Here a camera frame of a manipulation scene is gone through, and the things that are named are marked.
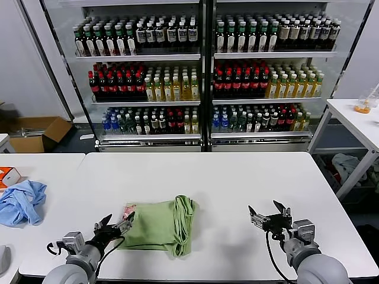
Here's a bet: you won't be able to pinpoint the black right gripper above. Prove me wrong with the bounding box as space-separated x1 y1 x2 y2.
247 199 293 237

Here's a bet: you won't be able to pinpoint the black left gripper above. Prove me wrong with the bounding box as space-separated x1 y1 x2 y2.
93 211 137 249

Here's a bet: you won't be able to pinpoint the light green t-shirt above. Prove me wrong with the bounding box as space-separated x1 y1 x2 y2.
115 194 198 261

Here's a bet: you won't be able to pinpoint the pale crumpled clothes pile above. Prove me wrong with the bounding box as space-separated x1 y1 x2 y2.
330 153 370 188

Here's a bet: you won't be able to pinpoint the glass door drink cabinet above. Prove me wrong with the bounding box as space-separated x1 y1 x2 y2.
40 0 210 154
207 0 375 154

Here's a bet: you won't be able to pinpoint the white cabinet shelf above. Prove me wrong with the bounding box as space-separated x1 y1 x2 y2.
210 131 313 143
75 53 202 62
212 97 323 106
213 51 338 59
99 133 204 146
91 100 202 107

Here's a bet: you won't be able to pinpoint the small red cap cola bottle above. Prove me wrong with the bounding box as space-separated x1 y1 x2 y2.
167 111 177 134
175 111 185 134
285 108 295 132
277 109 287 132

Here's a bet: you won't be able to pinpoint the crumpled light blue shirt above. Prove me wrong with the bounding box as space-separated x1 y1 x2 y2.
0 179 48 228

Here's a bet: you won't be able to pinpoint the open cardboard box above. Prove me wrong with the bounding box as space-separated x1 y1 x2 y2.
8 116 74 154

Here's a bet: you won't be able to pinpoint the grey rounded device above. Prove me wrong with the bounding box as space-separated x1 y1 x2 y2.
0 244 12 275

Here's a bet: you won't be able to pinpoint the orange and white box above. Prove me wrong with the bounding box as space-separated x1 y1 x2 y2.
0 166 29 190

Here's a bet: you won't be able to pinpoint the white side table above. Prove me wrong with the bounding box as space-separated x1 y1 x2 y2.
307 98 379 202

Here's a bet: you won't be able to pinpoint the grey metal bars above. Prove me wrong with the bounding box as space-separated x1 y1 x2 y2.
18 126 45 138

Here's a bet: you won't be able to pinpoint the yellow juice bottle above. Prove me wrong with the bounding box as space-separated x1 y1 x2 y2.
304 73 316 98
286 73 298 99
163 75 174 102
153 75 164 102
144 75 155 103
296 73 307 98
265 73 280 99
277 73 288 99
172 75 182 102
313 73 325 98
190 74 201 101
181 75 191 101

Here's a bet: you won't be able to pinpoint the small white cabinet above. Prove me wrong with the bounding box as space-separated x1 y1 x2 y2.
0 133 16 154

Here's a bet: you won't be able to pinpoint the glass beaker orange contents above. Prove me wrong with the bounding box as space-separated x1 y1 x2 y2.
354 88 373 114

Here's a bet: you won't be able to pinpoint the dark shaggy object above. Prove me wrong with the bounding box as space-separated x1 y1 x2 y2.
0 102 21 134

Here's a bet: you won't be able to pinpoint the clear glass container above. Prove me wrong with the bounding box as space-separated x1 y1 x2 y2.
368 83 379 108

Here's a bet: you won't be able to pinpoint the green cap tea bottle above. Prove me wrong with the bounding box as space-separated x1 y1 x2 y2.
104 25 117 57
226 22 237 54
73 25 86 57
247 22 259 54
236 22 248 54
268 21 280 53
125 24 138 56
114 24 127 56
216 22 227 54
83 25 96 57
93 25 107 57
258 21 269 53

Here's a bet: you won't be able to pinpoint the brown label milk tea bottle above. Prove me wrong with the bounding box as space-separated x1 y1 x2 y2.
330 20 341 50
299 19 311 50
320 20 332 50
289 19 301 50
278 19 290 50
310 20 322 50

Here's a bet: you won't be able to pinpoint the dark tea bottle white label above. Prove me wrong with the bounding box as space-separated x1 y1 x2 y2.
166 21 178 44
188 20 199 44
146 22 157 44
156 21 166 44
136 22 147 45
177 20 188 44

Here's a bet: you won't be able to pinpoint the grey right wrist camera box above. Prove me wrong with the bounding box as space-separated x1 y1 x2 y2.
292 219 317 238

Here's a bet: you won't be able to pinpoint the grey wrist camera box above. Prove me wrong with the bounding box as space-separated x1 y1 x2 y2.
292 219 317 238
62 232 86 251

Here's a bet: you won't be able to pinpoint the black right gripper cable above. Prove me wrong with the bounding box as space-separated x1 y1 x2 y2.
265 230 291 282

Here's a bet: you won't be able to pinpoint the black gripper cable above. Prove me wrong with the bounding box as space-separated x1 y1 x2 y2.
265 230 291 282
95 235 127 277

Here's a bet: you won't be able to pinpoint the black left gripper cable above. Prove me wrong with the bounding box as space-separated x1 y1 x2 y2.
95 235 127 277

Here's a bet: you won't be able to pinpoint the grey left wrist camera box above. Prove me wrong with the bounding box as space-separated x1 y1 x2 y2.
62 232 86 251

